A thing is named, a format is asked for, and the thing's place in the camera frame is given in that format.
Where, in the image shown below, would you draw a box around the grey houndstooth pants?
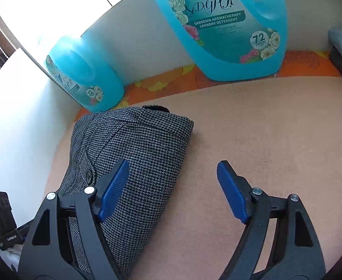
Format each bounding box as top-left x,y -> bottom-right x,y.
58,105 -> 194,276

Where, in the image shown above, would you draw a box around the left blue detergent bottle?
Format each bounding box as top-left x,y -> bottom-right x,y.
45,36 -> 124,112

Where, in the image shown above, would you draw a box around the blue detergent bottle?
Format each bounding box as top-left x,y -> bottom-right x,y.
45,36 -> 124,112
155,0 -> 287,82

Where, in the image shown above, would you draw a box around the middle blue detergent bottle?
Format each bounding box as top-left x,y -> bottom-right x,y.
155,0 -> 287,82

